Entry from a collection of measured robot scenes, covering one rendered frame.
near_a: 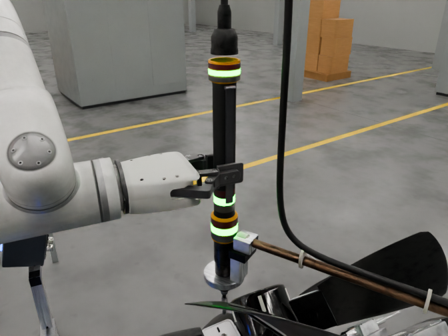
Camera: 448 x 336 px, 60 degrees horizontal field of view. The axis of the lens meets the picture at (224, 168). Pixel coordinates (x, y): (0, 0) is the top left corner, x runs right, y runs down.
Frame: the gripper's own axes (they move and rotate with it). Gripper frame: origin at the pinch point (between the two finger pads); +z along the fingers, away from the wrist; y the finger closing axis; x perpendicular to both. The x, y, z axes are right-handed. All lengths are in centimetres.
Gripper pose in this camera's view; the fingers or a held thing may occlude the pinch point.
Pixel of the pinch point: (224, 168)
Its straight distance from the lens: 58.1
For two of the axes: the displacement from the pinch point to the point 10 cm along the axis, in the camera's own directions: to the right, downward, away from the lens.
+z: 9.2, -1.7, 3.6
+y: 4.0, 3.8, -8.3
